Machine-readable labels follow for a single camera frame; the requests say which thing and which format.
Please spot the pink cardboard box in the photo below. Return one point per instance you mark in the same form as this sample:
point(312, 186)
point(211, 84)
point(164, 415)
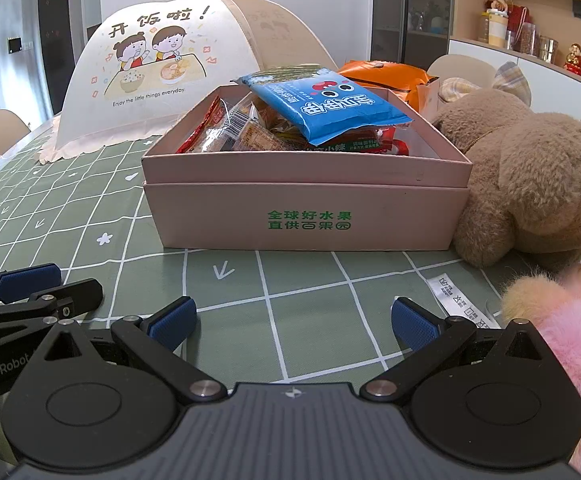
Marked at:
point(295, 200)

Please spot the green checkered tablecloth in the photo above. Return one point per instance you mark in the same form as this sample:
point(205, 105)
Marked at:
point(295, 320)

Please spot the yellow lid jar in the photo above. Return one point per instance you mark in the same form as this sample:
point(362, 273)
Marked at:
point(494, 30)

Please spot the red gold figurine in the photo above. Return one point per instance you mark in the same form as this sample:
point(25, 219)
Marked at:
point(576, 59)

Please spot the white care label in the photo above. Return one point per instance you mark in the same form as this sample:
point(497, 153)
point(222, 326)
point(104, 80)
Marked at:
point(458, 295)

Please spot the white printed food cover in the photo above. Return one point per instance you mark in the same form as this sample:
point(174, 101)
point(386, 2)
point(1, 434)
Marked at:
point(145, 110)

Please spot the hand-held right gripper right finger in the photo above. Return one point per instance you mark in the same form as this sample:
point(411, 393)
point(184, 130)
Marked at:
point(415, 330)

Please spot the dark door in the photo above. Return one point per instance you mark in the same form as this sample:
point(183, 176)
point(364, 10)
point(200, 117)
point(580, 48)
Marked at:
point(56, 30)

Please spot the red snack packet white label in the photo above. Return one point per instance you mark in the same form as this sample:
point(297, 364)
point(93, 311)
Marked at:
point(205, 130)

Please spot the orange plastic bag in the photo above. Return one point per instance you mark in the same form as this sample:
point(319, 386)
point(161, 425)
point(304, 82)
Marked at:
point(385, 77)

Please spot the brown teddy bear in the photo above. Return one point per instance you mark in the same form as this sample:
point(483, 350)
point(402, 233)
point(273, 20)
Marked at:
point(530, 175)

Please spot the black wall panel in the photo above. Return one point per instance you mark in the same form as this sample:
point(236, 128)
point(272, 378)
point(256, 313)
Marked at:
point(15, 44)

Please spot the blue snack packet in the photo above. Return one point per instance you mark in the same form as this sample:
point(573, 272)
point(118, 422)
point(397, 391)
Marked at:
point(330, 105)

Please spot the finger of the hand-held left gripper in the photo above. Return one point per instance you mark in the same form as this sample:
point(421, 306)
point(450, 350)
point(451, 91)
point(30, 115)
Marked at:
point(80, 295)
point(25, 280)

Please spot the white sideboard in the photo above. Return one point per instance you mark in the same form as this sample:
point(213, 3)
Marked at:
point(520, 65)

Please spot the metal cup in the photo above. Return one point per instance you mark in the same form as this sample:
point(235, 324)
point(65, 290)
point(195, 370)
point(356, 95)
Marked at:
point(547, 50)

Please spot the pink plush toy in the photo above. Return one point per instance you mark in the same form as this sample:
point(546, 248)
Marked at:
point(580, 330)

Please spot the dark glass cabinet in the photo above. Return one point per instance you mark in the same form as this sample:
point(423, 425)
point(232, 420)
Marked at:
point(410, 10)

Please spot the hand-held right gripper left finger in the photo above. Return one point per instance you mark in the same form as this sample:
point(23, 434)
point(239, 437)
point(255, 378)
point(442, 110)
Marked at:
point(173, 322)

